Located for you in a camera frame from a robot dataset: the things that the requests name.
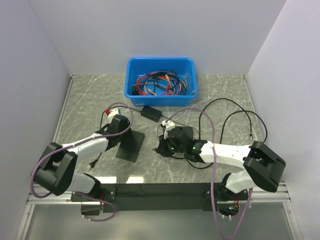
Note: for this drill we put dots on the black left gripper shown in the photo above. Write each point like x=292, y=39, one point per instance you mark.
x=127, y=125

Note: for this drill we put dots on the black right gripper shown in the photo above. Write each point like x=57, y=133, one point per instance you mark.
x=162, y=149

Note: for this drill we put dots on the black switch box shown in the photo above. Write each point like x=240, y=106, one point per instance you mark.
x=130, y=146

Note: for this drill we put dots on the black network switch with ports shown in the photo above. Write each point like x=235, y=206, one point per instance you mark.
x=187, y=132

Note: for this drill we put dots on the black patch cable teal plug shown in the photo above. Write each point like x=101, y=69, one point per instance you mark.
x=232, y=121

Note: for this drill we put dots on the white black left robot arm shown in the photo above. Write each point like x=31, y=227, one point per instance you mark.
x=55, y=171

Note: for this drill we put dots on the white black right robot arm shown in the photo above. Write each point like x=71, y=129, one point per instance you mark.
x=261, y=166

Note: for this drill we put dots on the black power adapter brick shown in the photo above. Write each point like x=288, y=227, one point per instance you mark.
x=151, y=113

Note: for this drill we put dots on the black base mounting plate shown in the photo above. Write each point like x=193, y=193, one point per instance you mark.
x=156, y=196

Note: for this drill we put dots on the blue plastic bin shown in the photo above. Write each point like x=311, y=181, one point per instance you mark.
x=161, y=81

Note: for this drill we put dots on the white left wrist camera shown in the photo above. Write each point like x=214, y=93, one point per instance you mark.
x=112, y=112

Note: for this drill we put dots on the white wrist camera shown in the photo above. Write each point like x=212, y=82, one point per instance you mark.
x=167, y=124
x=112, y=112

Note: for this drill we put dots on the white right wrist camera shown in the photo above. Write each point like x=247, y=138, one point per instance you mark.
x=167, y=124

